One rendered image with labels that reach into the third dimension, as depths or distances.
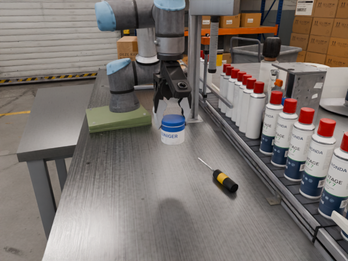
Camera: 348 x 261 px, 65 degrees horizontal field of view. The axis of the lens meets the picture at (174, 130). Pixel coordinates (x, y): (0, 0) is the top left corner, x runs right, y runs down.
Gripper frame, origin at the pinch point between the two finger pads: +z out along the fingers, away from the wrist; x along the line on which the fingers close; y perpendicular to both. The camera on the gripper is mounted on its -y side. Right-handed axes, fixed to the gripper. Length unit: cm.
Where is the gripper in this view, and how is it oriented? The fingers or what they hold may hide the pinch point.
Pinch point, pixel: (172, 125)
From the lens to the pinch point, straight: 80.0
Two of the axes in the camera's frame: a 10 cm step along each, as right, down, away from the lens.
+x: -9.4, 1.4, -3.0
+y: -3.3, -3.9, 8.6
